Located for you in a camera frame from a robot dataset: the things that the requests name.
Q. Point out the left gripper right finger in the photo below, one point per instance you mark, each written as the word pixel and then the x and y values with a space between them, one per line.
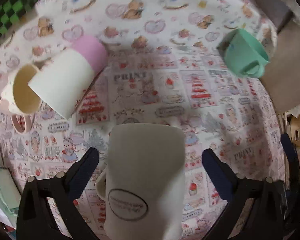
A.
pixel 265 217

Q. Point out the printed bear tablecloth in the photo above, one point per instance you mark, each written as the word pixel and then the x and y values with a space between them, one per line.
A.
pixel 164 68

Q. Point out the cream cup with pink base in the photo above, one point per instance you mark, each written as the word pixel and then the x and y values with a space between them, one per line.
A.
pixel 63 82

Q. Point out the mint green plastic mug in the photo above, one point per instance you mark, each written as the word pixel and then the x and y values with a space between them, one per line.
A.
pixel 243 54

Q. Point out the white mug with oval logo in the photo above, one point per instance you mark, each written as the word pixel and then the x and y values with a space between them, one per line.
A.
pixel 143 184

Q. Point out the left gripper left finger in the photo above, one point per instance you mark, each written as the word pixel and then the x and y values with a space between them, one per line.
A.
pixel 35 219

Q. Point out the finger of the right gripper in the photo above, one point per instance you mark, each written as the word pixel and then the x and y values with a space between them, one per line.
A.
pixel 292 157

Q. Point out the green tissue pack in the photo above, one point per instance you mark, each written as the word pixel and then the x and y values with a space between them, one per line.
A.
pixel 10 198

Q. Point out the pink cream drip mug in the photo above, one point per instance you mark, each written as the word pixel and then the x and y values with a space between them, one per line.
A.
pixel 18 100

